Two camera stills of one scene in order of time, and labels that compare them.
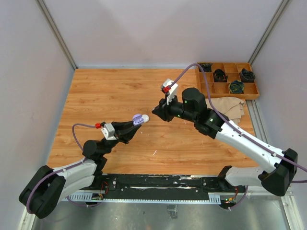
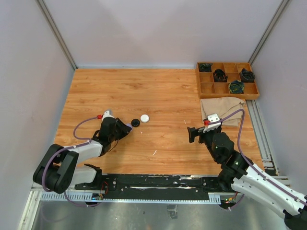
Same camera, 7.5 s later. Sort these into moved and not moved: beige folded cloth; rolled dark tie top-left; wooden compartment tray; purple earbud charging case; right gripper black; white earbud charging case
Moved: purple earbud charging case; right gripper black
Not moved: rolled dark tie top-left; white earbud charging case; beige folded cloth; wooden compartment tray
